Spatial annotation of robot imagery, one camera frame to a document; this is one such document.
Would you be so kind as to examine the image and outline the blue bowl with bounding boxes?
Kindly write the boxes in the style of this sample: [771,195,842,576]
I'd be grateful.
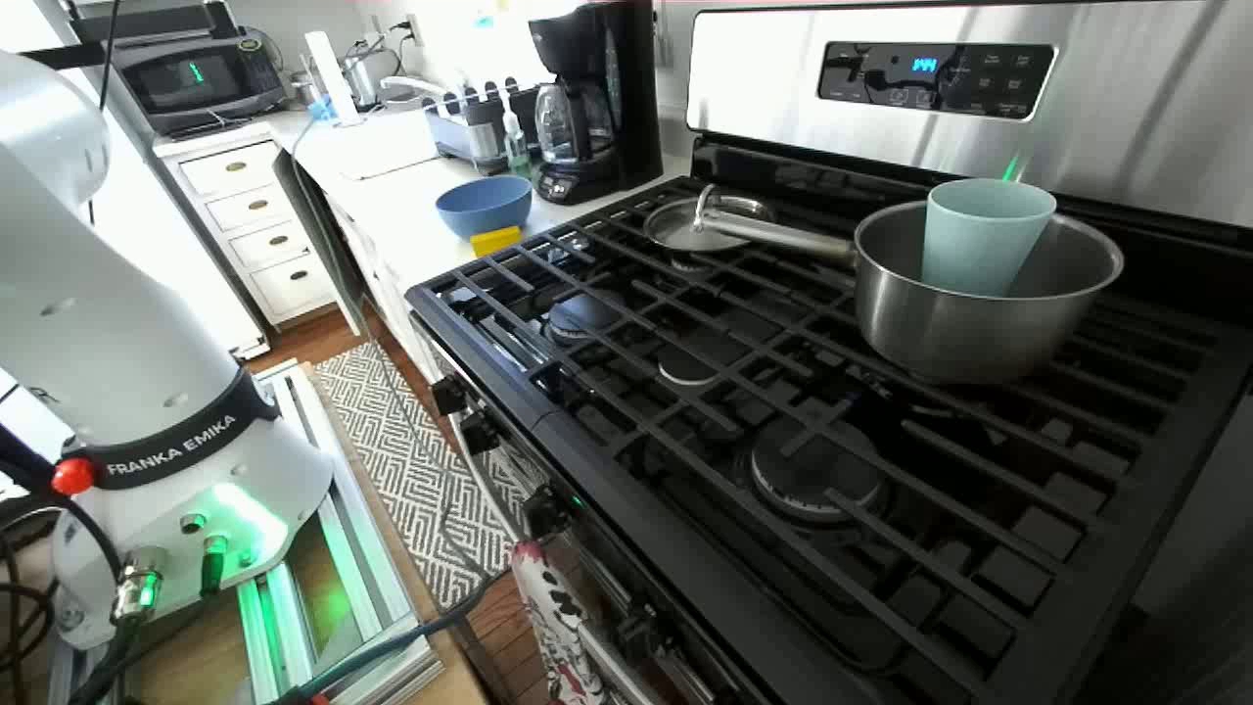
[429,171,536,244]

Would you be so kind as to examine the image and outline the steel pot lid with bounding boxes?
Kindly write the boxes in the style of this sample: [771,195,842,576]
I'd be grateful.
[637,192,784,257]

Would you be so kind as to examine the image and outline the black gas stove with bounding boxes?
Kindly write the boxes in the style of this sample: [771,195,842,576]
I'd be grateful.
[402,0,1253,705]

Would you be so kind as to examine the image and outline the black stove knob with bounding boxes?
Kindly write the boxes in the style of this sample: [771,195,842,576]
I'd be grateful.
[429,371,475,418]
[456,409,500,457]
[519,482,581,539]

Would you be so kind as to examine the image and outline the stainless steel pot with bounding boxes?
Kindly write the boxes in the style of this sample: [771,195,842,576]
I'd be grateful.
[702,182,1128,392]

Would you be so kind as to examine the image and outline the yellow sponge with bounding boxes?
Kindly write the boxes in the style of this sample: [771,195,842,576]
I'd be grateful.
[466,223,529,264]

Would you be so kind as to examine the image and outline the glass coffee carafe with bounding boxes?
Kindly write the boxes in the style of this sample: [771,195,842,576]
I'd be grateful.
[529,78,619,171]

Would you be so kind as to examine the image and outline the grey patterned rug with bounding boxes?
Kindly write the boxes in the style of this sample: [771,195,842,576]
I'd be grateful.
[305,342,529,616]

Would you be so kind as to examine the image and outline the black coffee maker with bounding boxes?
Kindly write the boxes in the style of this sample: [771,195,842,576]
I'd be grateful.
[526,0,666,208]

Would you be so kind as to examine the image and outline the patterned kitchen towel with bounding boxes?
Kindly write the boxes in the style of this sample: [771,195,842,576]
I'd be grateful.
[508,535,658,705]

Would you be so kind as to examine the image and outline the teal plastic cup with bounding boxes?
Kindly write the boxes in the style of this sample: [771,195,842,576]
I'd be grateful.
[920,175,1061,302]

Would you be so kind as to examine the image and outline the chrome kitchen faucet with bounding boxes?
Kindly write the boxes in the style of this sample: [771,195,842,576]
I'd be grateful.
[342,37,444,116]

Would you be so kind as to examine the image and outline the white drawer cabinet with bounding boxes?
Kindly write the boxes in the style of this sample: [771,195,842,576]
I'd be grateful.
[151,120,343,363]

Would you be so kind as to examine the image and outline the white tall bottle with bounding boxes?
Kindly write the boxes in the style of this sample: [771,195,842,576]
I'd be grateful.
[302,28,347,129]

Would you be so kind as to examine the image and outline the black microwave oven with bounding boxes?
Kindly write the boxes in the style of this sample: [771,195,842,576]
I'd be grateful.
[115,30,295,142]

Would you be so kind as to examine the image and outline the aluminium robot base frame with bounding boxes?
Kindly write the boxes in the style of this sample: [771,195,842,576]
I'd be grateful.
[230,363,444,705]

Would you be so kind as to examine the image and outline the black floor cable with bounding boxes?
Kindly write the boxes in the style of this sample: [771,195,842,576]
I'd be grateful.
[273,569,508,705]

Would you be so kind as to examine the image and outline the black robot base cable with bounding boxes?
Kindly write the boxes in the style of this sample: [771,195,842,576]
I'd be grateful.
[0,488,136,705]

